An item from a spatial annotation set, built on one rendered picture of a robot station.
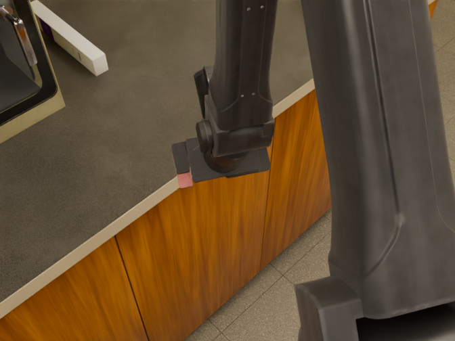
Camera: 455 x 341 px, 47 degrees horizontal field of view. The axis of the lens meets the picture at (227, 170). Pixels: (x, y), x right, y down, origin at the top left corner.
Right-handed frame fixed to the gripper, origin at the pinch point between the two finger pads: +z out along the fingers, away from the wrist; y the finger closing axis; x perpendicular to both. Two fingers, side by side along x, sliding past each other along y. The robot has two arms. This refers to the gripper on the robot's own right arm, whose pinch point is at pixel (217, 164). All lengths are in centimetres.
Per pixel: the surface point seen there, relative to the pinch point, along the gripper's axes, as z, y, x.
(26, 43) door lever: 1.2, 26.3, -26.2
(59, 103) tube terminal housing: 23.3, 25.7, -22.4
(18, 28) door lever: -1.9, 26.6, -27.5
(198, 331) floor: 98, 4, 39
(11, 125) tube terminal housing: 19.6, 35.0, -18.5
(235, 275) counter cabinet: 80, -9, 23
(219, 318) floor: 99, -3, 37
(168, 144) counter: 17.1, 6.1, -8.5
